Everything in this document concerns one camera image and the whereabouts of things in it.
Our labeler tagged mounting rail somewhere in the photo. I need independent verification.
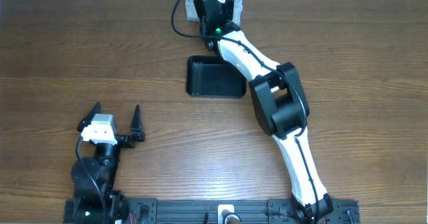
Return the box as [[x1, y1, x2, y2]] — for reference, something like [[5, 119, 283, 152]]
[[63, 197, 360, 224]]

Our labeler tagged black tray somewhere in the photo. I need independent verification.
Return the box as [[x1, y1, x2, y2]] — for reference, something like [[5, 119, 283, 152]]
[[186, 55, 247, 100]]

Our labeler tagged clear test tube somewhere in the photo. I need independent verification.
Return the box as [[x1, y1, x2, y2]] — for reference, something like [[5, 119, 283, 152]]
[[192, 62, 199, 96]]

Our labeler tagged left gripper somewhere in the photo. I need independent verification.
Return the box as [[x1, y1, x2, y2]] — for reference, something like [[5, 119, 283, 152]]
[[76, 102, 146, 148]]

